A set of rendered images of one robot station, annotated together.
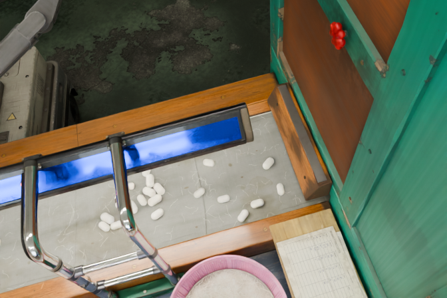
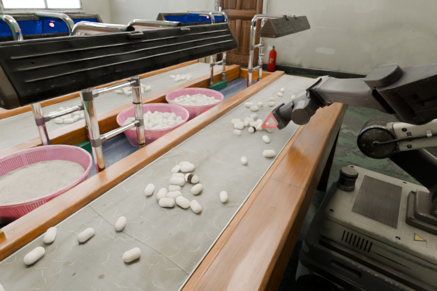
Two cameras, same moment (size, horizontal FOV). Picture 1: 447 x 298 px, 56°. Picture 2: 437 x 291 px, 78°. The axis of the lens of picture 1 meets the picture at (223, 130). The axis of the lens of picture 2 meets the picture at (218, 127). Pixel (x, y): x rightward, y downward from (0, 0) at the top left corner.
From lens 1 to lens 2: 1.02 m
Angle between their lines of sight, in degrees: 85
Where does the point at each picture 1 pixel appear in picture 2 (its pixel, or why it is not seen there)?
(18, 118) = (414, 242)
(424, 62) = not seen: outside the picture
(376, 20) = not seen: outside the picture
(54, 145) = (291, 169)
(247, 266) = (30, 208)
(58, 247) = (202, 148)
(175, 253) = (106, 175)
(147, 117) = (256, 238)
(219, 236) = (69, 201)
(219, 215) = (84, 225)
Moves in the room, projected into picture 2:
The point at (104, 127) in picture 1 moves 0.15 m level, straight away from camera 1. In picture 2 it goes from (279, 202) to (350, 211)
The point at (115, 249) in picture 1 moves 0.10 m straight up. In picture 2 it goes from (163, 164) to (160, 132)
